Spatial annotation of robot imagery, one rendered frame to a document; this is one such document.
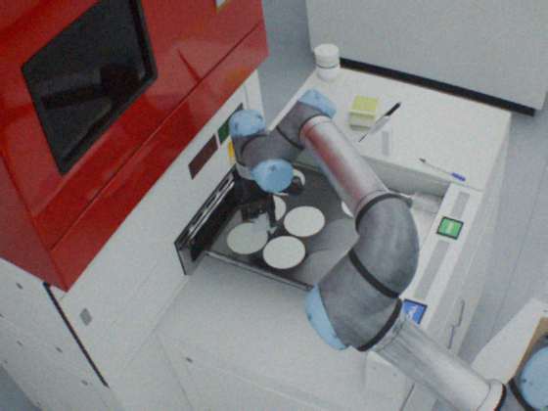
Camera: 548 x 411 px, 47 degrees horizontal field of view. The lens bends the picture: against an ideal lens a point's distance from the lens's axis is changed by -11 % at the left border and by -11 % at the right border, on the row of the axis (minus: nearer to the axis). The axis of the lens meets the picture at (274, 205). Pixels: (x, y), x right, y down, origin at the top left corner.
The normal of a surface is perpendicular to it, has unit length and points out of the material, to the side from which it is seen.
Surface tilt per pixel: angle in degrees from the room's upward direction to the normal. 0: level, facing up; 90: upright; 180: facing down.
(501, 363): 0
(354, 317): 62
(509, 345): 0
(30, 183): 90
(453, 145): 0
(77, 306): 90
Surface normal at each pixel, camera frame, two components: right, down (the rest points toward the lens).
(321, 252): -0.11, -0.70
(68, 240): 0.88, 0.27
